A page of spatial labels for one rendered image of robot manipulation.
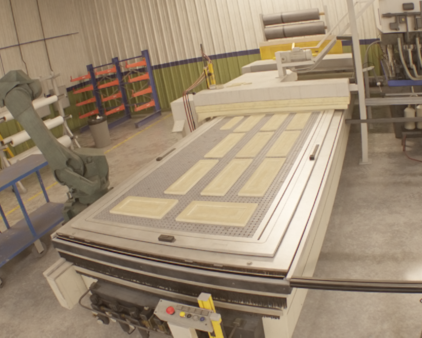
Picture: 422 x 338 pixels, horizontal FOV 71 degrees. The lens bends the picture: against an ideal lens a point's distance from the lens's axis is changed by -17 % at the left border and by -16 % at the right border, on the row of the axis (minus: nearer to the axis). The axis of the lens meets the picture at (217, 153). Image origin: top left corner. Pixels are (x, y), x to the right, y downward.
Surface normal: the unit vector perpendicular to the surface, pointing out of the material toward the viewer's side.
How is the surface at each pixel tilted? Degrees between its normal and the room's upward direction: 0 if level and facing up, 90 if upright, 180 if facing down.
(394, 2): 90
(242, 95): 90
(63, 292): 90
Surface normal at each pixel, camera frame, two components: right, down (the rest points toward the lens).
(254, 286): -0.40, 0.37
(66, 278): 0.90, -0.02
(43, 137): 0.30, 0.26
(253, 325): -0.18, -0.93
